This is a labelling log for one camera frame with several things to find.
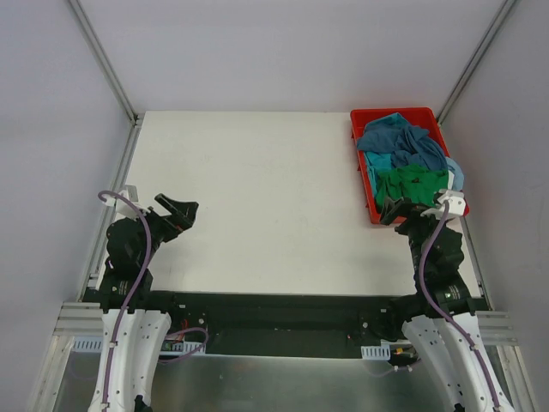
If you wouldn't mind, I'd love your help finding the left aluminium frame post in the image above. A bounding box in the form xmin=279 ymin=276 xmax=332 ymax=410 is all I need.
xmin=63 ymin=0 xmax=145 ymax=125

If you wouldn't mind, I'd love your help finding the front aluminium frame rail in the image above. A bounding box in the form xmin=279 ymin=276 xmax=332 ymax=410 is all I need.
xmin=53 ymin=302 xmax=519 ymax=346

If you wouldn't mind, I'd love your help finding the right white cable duct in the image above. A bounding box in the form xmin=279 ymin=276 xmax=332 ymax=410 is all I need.
xmin=360 ymin=344 xmax=391 ymax=361

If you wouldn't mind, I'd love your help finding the dark blue t shirt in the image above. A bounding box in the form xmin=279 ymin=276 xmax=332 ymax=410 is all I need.
xmin=357 ymin=113 xmax=448 ymax=171

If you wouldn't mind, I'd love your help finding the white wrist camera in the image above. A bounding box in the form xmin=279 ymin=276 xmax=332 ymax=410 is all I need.
xmin=427 ymin=189 xmax=468 ymax=220
xmin=112 ymin=185 xmax=148 ymax=220

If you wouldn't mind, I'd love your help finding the left white cable duct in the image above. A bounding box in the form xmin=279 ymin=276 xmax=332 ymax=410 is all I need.
xmin=72 ymin=336 xmax=202 ymax=355

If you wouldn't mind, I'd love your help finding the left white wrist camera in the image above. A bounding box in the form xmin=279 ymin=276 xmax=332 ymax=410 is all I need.
xmin=112 ymin=185 xmax=148 ymax=220

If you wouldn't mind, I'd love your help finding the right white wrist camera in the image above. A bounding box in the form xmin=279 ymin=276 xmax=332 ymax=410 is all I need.
xmin=427 ymin=189 xmax=468 ymax=220

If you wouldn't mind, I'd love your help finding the light blue t shirt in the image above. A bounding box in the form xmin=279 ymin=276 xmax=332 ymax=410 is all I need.
xmin=446 ymin=157 xmax=464 ymax=191

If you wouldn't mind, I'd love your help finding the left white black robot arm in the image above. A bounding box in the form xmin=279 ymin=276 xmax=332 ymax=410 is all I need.
xmin=88 ymin=191 xmax=209 ymax=411

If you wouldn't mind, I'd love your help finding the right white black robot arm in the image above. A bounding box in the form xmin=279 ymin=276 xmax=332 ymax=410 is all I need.
xmin=380 ymin=190 xmax=514 ymax=411

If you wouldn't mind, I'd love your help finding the white cable duct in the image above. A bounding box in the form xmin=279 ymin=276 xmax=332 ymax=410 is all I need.
xmin=72 ymin=336 xmax=202 ymax=355
xmin=360 ymin=344 xmax=391 ymax=361

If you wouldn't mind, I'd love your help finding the right aluminium frame post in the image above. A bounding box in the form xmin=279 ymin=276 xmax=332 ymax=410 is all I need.
xmin=437 ymin=0 xmax=521 ymax=125

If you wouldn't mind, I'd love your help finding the aluminium frame post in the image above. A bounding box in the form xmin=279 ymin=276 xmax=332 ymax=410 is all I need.
xmin=437 ymin=0 xmax=521 ymax=125
xmin=63 ymin=0 xmax=145 ymax=125

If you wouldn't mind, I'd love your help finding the teal t shirt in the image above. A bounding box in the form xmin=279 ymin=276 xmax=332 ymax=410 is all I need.
xmin=360 ymin=112 xmax=408 ymax=179

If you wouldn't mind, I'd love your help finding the green polo shirt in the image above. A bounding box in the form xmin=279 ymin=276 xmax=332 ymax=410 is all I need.
xmin=374 ymin=164 xmax=449 ymax=208

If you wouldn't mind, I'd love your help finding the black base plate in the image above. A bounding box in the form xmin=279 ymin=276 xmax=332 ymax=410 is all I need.
xmin=130 ymin=291 xmax=423 ymax=359

